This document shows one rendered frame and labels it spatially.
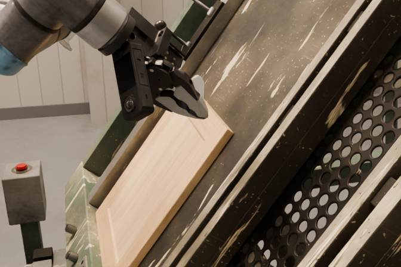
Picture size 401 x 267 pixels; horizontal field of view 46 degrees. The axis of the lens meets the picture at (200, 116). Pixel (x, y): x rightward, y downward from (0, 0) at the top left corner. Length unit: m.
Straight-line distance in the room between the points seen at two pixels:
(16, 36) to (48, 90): 4.10
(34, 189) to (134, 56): 1.06
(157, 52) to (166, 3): 3.93
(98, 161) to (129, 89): 1.05
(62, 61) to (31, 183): 3.11
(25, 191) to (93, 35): 1.07
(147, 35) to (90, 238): 0.75
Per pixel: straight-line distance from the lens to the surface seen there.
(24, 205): 1.72
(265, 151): 0.78
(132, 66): 0.69
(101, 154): 1.71
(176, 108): 0.78
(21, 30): 0.70
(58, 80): 4.76
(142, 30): 0.74
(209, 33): 1.39
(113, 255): 1.24
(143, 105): 0.67
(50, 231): 3.07
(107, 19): 0.69
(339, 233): 0.60
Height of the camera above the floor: 1.68
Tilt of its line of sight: 21 degrees down
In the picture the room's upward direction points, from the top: straight up
